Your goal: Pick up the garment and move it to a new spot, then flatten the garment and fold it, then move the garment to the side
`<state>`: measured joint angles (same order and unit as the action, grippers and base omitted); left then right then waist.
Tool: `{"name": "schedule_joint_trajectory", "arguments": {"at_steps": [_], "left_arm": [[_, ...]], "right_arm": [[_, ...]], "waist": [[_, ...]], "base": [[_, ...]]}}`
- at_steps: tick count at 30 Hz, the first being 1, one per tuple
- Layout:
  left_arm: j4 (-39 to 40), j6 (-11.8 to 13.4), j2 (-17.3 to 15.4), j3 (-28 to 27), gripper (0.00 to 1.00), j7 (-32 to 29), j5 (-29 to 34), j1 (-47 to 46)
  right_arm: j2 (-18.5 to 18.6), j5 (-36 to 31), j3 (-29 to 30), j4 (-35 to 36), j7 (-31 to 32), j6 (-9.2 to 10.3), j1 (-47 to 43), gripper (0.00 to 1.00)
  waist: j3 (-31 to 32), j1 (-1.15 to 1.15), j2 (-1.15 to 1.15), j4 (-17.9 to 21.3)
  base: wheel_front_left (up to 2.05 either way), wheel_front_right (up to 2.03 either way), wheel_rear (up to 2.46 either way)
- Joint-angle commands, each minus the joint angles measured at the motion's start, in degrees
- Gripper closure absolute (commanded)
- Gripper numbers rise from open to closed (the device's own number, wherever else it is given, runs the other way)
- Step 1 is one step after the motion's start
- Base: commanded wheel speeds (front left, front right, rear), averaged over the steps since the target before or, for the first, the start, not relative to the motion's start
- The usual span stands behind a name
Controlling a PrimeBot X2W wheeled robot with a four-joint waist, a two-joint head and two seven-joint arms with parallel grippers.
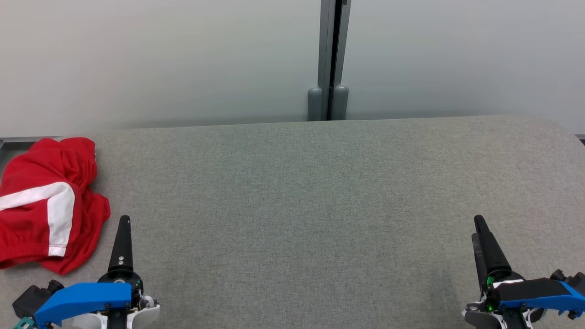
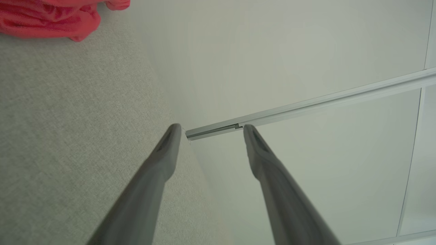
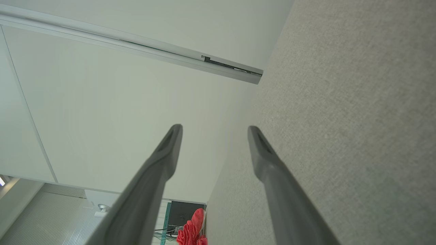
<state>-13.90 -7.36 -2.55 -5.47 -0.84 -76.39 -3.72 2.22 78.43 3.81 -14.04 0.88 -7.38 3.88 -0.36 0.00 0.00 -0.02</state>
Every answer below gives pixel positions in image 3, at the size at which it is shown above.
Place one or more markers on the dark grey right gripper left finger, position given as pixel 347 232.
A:
pixel 143 204

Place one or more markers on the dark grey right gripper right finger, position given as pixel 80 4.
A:
pixel 293 211

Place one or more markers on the red shorts with white trim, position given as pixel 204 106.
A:
pixel 190 231

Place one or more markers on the white box with silver knob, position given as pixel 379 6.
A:
pixel 102 204

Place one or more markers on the grey metal door post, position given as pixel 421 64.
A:
pixel 136 46

